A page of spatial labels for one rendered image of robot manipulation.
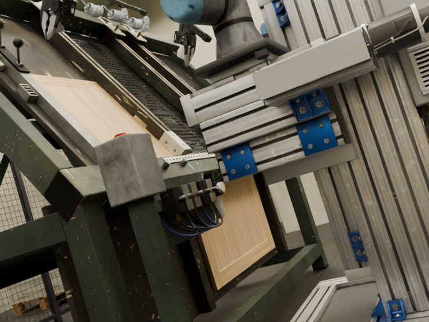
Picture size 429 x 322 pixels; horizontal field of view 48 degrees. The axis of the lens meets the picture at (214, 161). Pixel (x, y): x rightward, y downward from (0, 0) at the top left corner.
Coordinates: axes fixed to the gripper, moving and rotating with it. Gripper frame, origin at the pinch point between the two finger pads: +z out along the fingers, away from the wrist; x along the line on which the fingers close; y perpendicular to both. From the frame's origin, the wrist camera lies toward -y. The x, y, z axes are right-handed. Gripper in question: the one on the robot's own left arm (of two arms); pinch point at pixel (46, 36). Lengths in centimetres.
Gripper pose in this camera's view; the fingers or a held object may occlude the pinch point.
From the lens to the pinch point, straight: 179.5
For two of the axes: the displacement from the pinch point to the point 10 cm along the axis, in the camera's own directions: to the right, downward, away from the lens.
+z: -2.8, 9.3, 2.5
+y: 4.4, -1.0, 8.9
